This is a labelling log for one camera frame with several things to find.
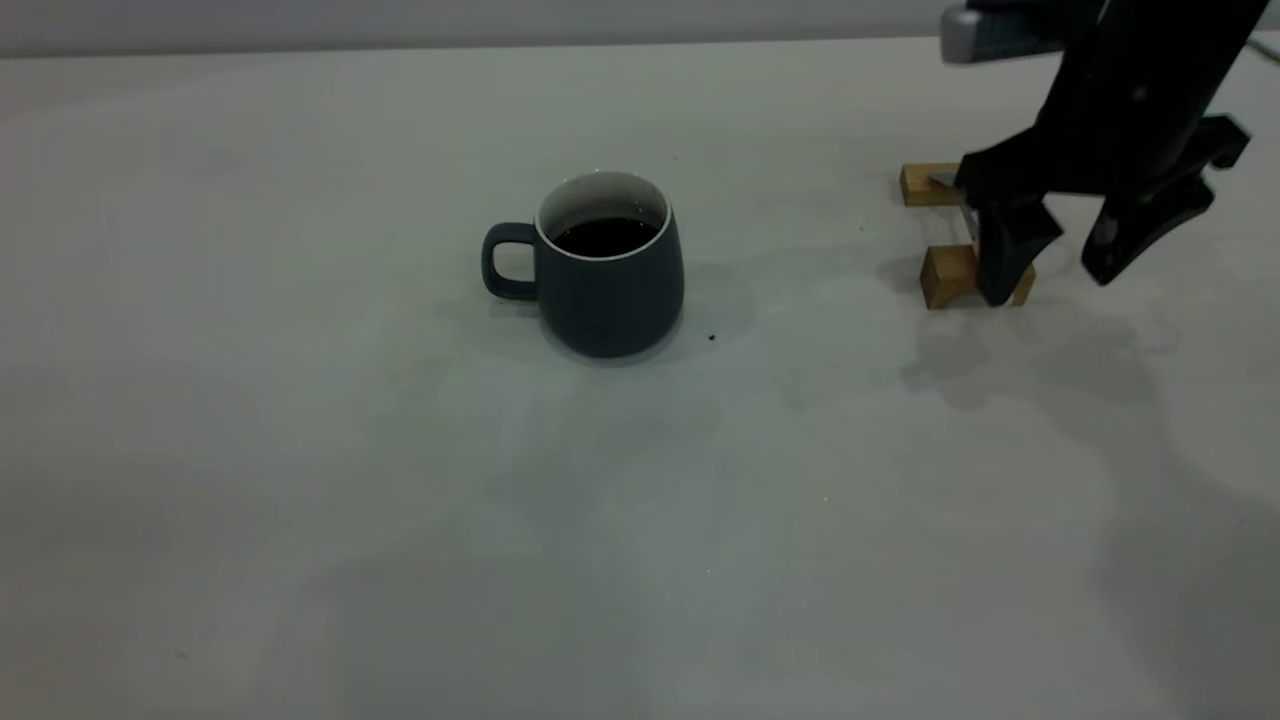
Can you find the flat rectangular wooden block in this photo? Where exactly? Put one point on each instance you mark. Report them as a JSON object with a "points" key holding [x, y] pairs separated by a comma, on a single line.
{"points": [[920, 185]]}

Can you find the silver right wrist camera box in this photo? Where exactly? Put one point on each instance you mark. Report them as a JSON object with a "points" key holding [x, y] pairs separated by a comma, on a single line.
{"points": [[990, 35]]}

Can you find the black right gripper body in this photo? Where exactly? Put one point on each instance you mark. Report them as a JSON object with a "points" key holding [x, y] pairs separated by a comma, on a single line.
{"points": [[1110, 140]]}

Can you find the dark coffee liquid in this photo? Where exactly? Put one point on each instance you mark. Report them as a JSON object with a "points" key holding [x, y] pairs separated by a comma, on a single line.
{"points": [[605, 236]]}

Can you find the dark grey ceramic mug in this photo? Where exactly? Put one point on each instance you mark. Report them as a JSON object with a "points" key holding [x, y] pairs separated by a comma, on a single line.
{"points": [[610, 300]]}

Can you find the arch-shaped wooden block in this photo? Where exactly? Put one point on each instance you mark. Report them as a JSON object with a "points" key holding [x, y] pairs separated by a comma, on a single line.
{"points": [[950, 275]]}

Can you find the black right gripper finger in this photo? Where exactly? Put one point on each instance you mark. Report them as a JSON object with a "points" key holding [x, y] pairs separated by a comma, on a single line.
{"points": [[1130, 235], [1010, 245]]}

